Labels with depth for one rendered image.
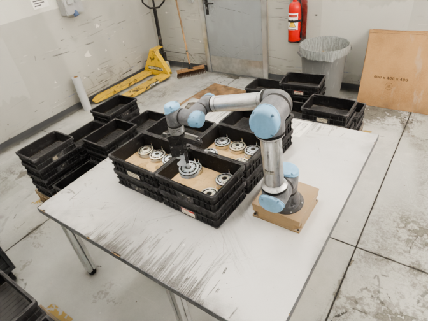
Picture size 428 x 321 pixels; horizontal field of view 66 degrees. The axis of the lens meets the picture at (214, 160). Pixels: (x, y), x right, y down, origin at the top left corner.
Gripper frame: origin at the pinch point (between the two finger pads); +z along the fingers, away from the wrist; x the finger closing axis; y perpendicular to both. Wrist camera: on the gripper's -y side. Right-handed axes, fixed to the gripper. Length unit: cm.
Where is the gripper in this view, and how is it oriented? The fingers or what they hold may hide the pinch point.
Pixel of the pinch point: (188, 164)
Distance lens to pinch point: 172.3
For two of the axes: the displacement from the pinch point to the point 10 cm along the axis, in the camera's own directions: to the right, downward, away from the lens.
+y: -9.8, 2.0, -0.7
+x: 1.7, 5.7, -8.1
